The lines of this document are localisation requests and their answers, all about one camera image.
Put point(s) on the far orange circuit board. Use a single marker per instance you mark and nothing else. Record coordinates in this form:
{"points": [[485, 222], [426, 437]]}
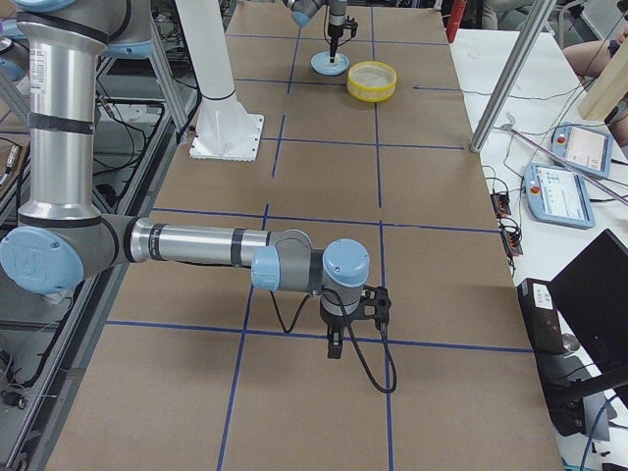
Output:
{"points": [[501, 203]]}

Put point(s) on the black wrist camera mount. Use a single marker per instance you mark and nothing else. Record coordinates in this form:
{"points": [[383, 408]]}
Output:
{"points": [[351, 25], [374, 304]]}

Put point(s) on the aluminium frame post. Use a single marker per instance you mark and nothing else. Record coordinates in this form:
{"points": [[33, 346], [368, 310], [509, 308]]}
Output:
{"points": [[515, 62]]}

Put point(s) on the brown paper table cover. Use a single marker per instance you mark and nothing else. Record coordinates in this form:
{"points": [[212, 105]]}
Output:
{"points": [[195, 370]]}

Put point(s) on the near orange circuit board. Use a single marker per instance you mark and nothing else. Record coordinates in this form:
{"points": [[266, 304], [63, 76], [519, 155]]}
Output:
{"points": [[511, 240]]}

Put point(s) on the teach pendant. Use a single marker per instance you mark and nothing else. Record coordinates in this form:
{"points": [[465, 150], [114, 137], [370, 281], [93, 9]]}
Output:
{"points": [[558, 196], [584, 148]]}

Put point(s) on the light blue plate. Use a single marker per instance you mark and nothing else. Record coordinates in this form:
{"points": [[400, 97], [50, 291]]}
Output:
{"points": [[324, 64]]}

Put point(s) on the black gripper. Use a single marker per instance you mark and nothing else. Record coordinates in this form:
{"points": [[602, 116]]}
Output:
{"points": [[336, 29], [337, 323]]}

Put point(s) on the red fire extinguisher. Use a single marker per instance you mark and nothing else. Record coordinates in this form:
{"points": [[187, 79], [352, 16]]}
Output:
{"points": [[454, 20]]}

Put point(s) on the white pedestal column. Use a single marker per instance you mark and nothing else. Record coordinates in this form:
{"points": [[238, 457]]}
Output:
{"points": [[224, 130]]}

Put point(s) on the wooden beam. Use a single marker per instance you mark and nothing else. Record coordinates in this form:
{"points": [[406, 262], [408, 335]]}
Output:
{"points": [[608, 90]]}

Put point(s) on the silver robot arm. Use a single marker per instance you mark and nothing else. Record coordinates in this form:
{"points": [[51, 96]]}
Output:
{"points": [[303, 11], [62, 239]]}

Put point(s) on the near teach pendant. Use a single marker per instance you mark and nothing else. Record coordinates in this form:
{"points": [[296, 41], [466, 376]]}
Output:
{"points": [[558, 196]]}

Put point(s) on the black laptop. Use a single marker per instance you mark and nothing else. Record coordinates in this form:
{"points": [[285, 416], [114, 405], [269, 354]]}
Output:
{"points": [[590, 295]]}

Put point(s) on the far teach pendant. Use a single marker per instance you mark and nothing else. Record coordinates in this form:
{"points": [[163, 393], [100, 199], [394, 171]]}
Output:
{"points": [[584, 148]]}

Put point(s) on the orange circuit board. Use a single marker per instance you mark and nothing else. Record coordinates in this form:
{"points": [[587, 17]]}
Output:
{"points": [[501, 203], [511, 240]]}

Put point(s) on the seated person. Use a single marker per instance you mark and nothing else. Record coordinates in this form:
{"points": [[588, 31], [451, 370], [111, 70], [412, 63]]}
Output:
{"points": [[588, 59]]}

